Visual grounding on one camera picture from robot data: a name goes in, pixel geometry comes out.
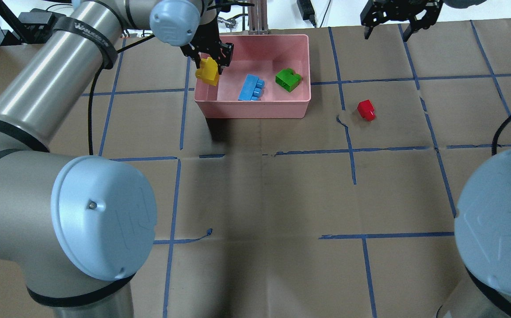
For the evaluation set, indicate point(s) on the aluminium frame post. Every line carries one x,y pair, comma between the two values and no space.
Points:
257,17

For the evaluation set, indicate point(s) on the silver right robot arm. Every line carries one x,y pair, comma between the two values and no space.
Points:
483,238

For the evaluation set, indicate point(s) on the black power adapter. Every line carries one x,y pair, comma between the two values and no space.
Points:
307,12

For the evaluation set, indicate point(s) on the blue toy block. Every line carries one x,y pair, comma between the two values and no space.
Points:
252,89

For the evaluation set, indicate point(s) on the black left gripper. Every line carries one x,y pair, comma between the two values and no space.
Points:
207,42

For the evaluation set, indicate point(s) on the green toy block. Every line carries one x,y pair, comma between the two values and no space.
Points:
288,79

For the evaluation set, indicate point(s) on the yellow toy block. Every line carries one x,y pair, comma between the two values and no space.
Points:
208,72

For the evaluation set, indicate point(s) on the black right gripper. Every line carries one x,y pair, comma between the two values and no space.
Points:
398,12

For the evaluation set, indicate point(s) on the pink plastic box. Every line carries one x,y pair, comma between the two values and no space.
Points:
269,77

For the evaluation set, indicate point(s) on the red toy block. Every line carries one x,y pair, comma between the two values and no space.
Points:
366,110

